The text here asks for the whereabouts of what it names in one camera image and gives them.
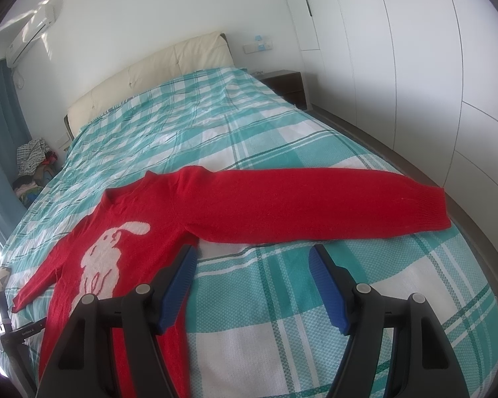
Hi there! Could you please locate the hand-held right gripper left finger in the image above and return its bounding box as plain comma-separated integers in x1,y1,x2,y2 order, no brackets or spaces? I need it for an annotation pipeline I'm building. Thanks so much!
37,244,199,398

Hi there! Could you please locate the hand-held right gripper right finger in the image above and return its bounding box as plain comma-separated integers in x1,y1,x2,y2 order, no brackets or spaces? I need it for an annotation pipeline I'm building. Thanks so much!
309,244,467,398

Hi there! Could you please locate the red knitted sweater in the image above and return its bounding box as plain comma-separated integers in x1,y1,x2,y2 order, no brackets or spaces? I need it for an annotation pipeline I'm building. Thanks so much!
12,165,453,398

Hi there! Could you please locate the pile of clothes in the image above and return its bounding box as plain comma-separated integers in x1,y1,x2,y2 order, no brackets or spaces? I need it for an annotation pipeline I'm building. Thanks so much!
12,138,65,208

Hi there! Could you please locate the bed with teal plaid cover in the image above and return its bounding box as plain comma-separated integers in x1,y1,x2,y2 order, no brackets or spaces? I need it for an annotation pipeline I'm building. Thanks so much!
0,66,498,398

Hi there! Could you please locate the blue curtain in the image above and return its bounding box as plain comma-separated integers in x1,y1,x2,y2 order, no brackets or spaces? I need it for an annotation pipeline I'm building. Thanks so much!
0,60,32,245

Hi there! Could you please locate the dark wooden nightstand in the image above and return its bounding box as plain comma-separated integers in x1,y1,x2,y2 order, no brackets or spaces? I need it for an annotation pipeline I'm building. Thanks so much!
257,70,312,110

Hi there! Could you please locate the cream padded headboard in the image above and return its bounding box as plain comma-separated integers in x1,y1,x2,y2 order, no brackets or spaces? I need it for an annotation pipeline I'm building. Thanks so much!
63,31,233,142

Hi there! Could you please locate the white wardrobe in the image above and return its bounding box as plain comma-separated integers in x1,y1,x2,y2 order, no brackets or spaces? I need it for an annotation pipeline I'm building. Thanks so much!
274,0,498,216

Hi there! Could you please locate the white air conditioner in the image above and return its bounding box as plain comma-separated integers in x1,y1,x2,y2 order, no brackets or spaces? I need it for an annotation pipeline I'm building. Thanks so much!
5,0,65,69

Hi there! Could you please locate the white wall switch panel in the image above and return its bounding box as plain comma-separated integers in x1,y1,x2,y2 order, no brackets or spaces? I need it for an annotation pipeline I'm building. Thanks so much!
244,35,274,54

